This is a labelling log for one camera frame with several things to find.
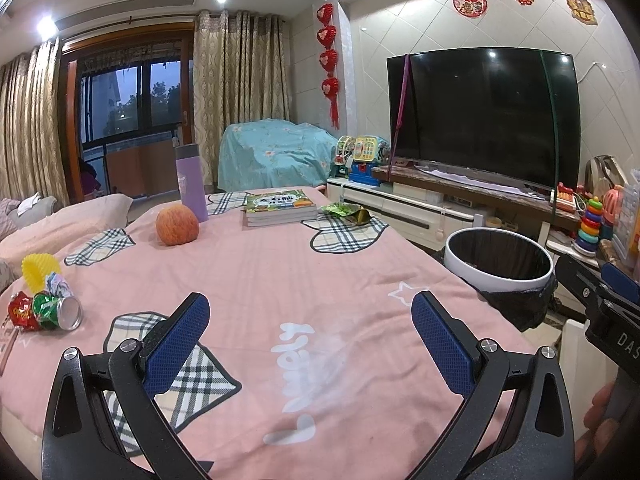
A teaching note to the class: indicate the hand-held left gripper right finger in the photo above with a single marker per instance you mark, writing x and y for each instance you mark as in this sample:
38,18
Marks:
442,345

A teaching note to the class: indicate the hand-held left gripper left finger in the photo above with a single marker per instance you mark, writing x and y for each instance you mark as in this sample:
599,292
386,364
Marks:
175,340

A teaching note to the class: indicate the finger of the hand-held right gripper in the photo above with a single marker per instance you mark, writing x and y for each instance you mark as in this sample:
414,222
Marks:
622,285
580,280

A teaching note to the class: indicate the white bin with black bag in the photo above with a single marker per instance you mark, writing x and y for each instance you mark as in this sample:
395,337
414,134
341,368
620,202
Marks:
500,270

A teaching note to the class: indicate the person's right hand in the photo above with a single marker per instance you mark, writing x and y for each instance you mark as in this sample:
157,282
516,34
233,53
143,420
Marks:
597,420

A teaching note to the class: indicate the clear plastic storage bin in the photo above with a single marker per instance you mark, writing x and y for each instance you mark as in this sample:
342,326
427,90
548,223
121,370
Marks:
630,220

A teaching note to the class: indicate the pink plastic toy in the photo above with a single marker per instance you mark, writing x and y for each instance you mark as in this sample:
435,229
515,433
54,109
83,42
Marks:
614,205

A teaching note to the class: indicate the red toy phone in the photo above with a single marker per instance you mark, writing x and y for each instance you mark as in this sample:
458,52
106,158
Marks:
569,197

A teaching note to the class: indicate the beige backpack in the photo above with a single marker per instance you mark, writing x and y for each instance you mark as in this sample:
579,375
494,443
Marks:
605,172

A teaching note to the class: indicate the orange red apple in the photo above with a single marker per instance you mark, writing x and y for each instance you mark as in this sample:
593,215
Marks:
177,225

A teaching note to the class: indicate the green crushed can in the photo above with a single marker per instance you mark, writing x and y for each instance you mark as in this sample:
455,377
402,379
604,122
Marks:
55,310

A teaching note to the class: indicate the silver crumpled wrapper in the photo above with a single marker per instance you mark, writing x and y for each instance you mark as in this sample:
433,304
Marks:
57,285

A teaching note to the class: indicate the white tv cabinet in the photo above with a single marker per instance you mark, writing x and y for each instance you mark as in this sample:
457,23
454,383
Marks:
415,205

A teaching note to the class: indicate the yellow plastic cup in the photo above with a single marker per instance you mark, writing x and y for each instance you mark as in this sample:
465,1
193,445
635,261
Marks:
40,270

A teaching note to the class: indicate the red crumpled wrapper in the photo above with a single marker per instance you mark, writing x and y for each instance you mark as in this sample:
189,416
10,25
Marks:
22,312

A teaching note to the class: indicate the purple water bottle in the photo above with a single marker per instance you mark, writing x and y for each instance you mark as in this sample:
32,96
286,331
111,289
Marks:
192,185

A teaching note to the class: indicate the pink covered sofa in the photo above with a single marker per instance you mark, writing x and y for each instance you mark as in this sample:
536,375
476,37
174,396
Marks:
65,220

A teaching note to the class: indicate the green snack wrapper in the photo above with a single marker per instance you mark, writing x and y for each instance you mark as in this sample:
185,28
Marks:
345,212

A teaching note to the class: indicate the green illustrated book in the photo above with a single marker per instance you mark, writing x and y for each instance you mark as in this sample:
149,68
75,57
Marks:
280,205

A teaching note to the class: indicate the black television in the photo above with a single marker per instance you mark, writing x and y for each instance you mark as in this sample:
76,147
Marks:
480,115

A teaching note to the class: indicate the toy cash register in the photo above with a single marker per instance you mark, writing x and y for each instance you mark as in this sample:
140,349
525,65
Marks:
365,160

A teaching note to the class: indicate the teal cloth covered furniture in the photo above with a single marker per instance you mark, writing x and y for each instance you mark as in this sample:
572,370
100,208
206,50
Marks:
275,155

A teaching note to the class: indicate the pink ribbon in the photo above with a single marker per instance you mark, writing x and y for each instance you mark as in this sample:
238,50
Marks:
401,110

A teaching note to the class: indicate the wooden framed glass door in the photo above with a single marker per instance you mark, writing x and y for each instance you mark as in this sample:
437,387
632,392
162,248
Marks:
130,105

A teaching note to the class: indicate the beige patterned curtain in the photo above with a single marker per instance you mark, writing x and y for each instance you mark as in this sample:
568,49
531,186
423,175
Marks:
240,85
32,125

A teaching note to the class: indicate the red hanging heart decoration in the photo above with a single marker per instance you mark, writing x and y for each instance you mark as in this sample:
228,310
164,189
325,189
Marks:
328,60

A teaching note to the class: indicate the figure wall sticker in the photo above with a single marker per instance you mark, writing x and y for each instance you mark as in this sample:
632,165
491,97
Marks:
581,7

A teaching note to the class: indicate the round red wall sticker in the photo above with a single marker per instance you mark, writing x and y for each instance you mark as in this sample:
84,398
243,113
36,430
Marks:
469,1

